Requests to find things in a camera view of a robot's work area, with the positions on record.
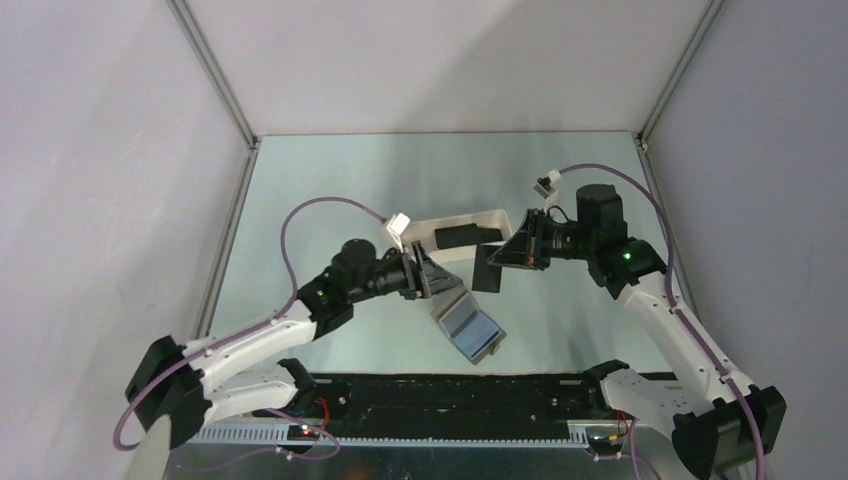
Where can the silver metal card holder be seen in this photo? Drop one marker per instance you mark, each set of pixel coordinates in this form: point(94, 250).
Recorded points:
point(473, 332)

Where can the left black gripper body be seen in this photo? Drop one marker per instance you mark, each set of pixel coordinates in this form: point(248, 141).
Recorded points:
point(388, 278)

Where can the aluminium frame post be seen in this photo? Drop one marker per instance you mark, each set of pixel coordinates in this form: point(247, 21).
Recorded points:
point(197, 39)
point(698, 35)

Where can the white plastic tray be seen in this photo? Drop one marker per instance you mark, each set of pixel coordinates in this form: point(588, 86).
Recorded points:
point(423, 231)

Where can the small circuit board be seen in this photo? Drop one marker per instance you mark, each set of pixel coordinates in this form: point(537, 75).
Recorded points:
point(302, 433)
point(614, 441)

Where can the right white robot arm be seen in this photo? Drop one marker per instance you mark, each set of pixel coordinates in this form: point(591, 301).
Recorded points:
point(718, 419)

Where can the black credit card stack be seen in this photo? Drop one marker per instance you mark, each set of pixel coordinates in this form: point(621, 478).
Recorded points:
point(466, 235)

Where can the left aluminium frame post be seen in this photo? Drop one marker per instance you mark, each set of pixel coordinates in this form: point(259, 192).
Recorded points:
point(197, 39)

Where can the right aluminium frame post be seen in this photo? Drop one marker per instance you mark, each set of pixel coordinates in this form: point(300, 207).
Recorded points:
point(698, 35)

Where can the left small circuit board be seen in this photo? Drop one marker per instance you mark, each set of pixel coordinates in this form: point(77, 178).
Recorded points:
point(302, 433)

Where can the right small circuit board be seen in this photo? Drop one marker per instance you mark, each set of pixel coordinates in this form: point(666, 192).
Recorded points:
point(614, 441)

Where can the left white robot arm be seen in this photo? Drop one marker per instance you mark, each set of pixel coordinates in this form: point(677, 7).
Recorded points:
point(213, 378)

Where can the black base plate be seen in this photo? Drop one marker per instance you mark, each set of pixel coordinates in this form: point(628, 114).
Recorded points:
point(447, 406)

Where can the white slotted cable duct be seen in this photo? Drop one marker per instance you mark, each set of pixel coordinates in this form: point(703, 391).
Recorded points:
point(284, 434)

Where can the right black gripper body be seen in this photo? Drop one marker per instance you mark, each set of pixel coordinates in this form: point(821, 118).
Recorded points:
point(568, 241)

